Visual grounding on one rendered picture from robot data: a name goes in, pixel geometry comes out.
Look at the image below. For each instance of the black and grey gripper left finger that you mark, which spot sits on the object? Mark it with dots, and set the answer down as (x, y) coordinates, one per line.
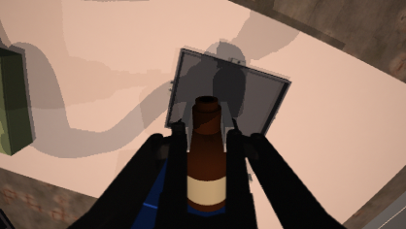
(120, 203)

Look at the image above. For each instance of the blue plastic crate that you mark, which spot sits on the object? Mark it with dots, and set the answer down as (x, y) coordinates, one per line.
(146, 216)

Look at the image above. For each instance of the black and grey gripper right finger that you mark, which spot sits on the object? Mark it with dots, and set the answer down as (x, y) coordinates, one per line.
(293, 203)

